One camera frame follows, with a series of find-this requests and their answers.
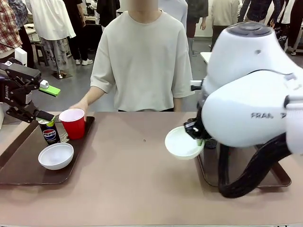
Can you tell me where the person in beige t-shirt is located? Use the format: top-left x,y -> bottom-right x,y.
90,0 -> 195,112

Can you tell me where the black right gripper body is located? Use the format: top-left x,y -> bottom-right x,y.
196,101 -> 213,140

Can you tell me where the white background table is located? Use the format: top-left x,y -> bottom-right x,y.
200,52 -> 213,65

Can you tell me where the black Pepsi can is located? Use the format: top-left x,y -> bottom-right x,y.
39,120 -> 61,146

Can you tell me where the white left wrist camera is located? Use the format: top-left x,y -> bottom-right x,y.
14,47 -> 27,66

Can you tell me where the person's right forearm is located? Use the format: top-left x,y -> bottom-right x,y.
81,85 -> 107,107

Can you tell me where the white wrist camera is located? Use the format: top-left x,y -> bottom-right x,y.
190,79 -> 205,91
14,47 -> 27,66

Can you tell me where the red plastic cup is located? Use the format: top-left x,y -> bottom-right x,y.
58,108 -> 87,140

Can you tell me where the white bowl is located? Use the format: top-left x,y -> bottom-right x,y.
164,125 -> 205,161
38,142 -> 75,171

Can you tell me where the person's right hand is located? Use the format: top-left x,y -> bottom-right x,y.
69,98 -> 90,114

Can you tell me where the bystander in plaid shirt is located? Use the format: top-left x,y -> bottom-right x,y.
0,0 -> 36,69

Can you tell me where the brown serving tray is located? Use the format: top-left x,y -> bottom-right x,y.
0,115 -> 96,185
195,144 -> 292,188

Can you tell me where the bystander in white shirt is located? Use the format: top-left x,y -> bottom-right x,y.
25,0 -> 77,79

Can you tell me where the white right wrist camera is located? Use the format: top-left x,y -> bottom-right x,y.
190,79 -> 205,91

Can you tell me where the bystander in printed black shorts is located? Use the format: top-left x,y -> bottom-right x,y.
269,0 -> 299,52

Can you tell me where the bystander in black clothes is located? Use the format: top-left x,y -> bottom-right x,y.
63,0 -> 94,66

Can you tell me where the black sleeved cable bundle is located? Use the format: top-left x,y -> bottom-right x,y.
217,131 -> 292,199

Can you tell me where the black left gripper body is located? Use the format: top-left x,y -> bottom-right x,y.
0,61 -> 42,108

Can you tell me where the dark stool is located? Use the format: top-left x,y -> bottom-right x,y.
35,44 -> 50,67

